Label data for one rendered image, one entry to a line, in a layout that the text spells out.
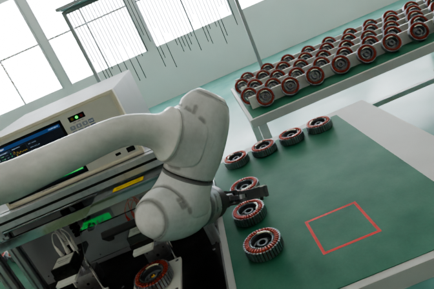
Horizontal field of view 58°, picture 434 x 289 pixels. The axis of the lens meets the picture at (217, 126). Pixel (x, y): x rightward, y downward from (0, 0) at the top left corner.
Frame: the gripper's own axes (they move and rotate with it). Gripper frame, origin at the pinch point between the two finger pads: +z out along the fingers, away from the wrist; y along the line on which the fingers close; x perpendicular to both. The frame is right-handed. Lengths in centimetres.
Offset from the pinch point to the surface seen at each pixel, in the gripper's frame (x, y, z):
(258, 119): 36, -27, 105
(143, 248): -9.4, -31.1, -5.4
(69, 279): -14, -52, -14
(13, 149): 25, -55, -25
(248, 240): -13.3, -4.0, 7.6
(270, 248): -15.5, 3.4, 4.2
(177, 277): -19.1, -23.5, -2.4
